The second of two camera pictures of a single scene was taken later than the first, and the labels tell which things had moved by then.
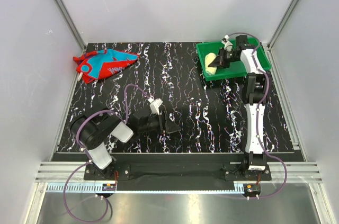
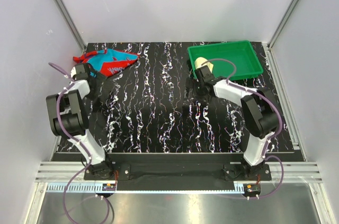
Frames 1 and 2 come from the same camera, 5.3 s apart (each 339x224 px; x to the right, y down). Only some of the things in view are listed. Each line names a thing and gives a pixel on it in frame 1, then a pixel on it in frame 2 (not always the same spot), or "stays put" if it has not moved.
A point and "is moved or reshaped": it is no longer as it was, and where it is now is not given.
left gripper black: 166,125 -> 99,80
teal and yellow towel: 208,59 -> 200,61
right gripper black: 219,61 -> 192,83
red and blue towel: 94,64 stays put
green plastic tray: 213,48 is moved or reshaped
